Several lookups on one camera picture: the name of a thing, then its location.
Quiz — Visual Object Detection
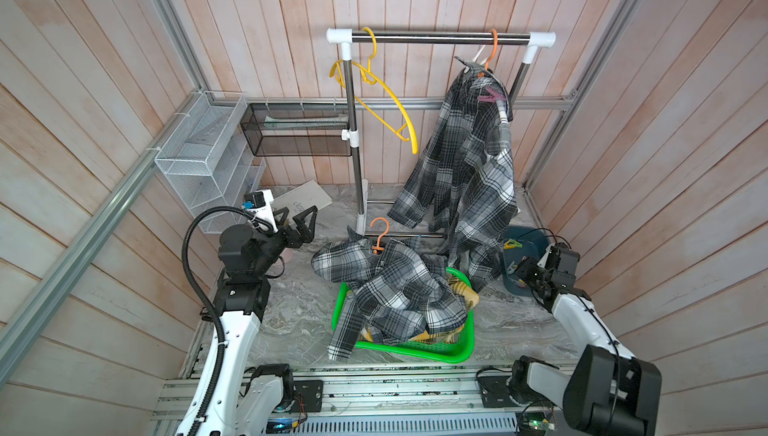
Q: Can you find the yellow plaid shirt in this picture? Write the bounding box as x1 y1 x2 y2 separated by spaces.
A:
359 274 479 346

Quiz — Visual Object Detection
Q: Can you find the orange hanger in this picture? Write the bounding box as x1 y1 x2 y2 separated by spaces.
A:
476 28 500 77
369 217 391 255

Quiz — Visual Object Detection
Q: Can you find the grey plaid shirt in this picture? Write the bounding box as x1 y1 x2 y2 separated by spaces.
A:
311 231 447 361
388 62 518 291

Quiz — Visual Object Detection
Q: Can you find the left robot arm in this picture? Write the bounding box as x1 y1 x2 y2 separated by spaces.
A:
176 206 318 435

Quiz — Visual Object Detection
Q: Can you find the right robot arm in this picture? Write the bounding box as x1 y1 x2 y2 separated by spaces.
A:
507 244 662 435

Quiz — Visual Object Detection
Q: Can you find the dark teal tray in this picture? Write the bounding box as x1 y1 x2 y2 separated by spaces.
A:
502 225 550 297

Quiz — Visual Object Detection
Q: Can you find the yellow clothespin in tray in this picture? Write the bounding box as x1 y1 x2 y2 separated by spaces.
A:
503 239 523 250

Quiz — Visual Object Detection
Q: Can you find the black mesh shelf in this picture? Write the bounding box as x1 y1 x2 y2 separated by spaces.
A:
240 103 351 157

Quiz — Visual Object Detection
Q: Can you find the green plastic basket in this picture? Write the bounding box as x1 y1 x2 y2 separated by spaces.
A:
331 268 475 364

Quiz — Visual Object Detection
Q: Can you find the metal clothes rack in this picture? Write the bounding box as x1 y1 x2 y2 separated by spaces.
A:
326 28 557 234

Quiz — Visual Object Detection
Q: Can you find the pink clothespin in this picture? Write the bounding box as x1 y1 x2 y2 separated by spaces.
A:
477 86 508 103

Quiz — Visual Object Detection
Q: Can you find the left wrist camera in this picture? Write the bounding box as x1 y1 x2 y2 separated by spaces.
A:
242 189 277 233

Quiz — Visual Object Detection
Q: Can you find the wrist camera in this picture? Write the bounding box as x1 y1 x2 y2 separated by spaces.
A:
242 189 277 233
543 244 581 288

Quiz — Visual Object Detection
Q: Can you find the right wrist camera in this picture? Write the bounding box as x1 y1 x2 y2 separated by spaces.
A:
543 244 581 288

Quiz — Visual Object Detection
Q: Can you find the white wire shelf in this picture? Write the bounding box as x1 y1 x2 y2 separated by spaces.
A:
155 91 265 217

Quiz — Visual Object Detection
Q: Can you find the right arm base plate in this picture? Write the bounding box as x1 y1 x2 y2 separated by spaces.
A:
476 372 520 409

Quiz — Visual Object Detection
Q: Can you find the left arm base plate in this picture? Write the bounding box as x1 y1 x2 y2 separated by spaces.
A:
273 379 324 415

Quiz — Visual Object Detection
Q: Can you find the aluminium front rail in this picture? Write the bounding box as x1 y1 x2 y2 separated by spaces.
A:
149 363 619 422

